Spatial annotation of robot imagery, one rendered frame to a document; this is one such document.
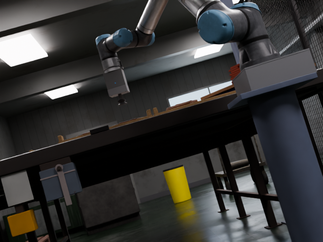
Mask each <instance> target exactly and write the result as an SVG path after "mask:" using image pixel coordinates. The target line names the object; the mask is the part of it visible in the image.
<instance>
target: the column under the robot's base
mask: <svg viewBox="0 0 323 242"><path fill-rule="evenodd" d="M316 78H318V76H317V73H316V72H314V73H310V74H307V75H304V76H301V77H297V78H294V79H290V80H287V81H284V82H280V83H277V84H273V85H270V86H266V87H263V88H259V89H256V90H253V91H249V92H246V93H243V94H240V95H239V96H238V97H236V98H235V99H234V100H233V101H232V102H230V103H229V104H228V105H227V106H228V109H233V108H236V107H240V106H243V105H246V104H248V105H249V108H250V111H251V115H252V117H253V120H254V124H255V127H256V130H257V133H258V136H259V139H260V143H261V146H262V149H263V152H264V155H265V159H266V162H267V165H268V168H269V171H270V174H271V178H272V180H273V184H274V187H275V190H276V193H277V197H278V200H279V203H280V206H281V209H282V212H283V215H284V218H285V221H286V225H287V228H288V232H289V235H290V238H291V241H292V242H323V176H322V173H321V169H320V166H319V163H318V160H317V157H316V155H315V152H314V148H313V145H312V142H311V139H310V136H309V132H308V129H307V126H306V123H305V121H304V118H303V115H302V111H301V108H300V105H299V102H298V99H297V96H296V92H295V90H296V89H298V88H300V87H301V86H303V85H305V84H307V83H309V82H310V81H312V80H314V79H316Z"/></svg>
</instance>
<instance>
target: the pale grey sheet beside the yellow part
mask: <svg viewBox="0 0 323 242"><path fill-rule="evenodd" d="M0 178H1V182H2V186H3V189H4V193H5V196H6V200H7V204H8V207H10V206H13V205H17V204H20V203H23V202H27V201H30V200H33V199H34V197H33V194H32V190H31V186H30V183H29V179H28V175H27V172H26V170H22V171H19V172H15V173H12V174H8V175H5V176H1V177H0Z"/></svg>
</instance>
